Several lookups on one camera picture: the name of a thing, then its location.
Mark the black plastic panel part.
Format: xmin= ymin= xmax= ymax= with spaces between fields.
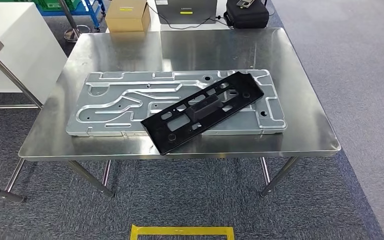
xmin=140 ymin=71 xmax=265 ymax=156

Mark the stainless steel workbench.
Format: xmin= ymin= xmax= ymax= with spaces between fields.
xmin=18 ymin=28 xmax=342 ymax=200

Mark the grey stamped metal plate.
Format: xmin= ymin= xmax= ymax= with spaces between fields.
xmin=66 ymin=69 xmax=287 ymax=137

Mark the yellow floor tape square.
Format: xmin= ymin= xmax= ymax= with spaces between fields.
xmin=129 ymin=224 xmax=236 ymax=240

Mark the grey laptop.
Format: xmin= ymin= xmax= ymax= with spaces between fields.
xmin=155 ymin=0 xmax=218 ymax=25

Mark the black carrying bag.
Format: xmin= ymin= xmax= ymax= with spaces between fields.
xmin=223 ymin=0 xmax=270 ymax=30

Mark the cardboard box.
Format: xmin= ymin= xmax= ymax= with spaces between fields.
xmin=105 ymin=0 xmax=151 ymax=33

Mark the chrome stanchion pole with base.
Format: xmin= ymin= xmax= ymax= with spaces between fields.
xmin=57 ymin=0 xmax=92 ymax=43

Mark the blue metal cart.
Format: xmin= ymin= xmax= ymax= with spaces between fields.
xmin=36 ymin=0 xmax=107 ymax=32

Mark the green plastic crate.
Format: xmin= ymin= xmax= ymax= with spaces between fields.
xmin=32 ymin=0 xmax=80 ymax=11

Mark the white cabinet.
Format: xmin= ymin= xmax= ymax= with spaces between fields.
xmin=0 ymin=2 xmax=69 ymax=104

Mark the steel frame side table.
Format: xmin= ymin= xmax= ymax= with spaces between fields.
xmin=0 ymin=33 xmax=44 ymax=204

